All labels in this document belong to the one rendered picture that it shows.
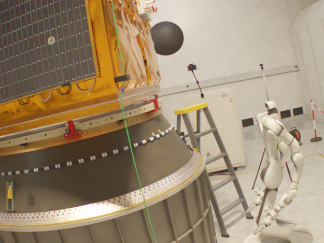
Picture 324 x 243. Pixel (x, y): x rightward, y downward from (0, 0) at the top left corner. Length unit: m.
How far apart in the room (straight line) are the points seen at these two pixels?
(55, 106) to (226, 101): 4.44
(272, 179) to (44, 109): 1.70
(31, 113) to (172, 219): 1.16
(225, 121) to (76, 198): 4.38
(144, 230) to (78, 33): 1.27
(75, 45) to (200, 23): 8.44
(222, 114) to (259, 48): 4.58
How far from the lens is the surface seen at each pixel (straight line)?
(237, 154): 6.16
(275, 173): 2.54
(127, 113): 2.25
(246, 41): 10.16
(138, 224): 2.09
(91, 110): 1.83
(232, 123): 6.05
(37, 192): 2.10
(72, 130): 2.08
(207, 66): 9.97
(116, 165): 2.10
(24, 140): 2.17
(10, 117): 2.09
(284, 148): 2.81
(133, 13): 2.70
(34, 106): 1.97
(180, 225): 2.33
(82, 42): 1.80
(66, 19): 1.86
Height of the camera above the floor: 1.83
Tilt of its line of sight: 5 degrees down
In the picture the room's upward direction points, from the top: 12 degrees counter-clockwise
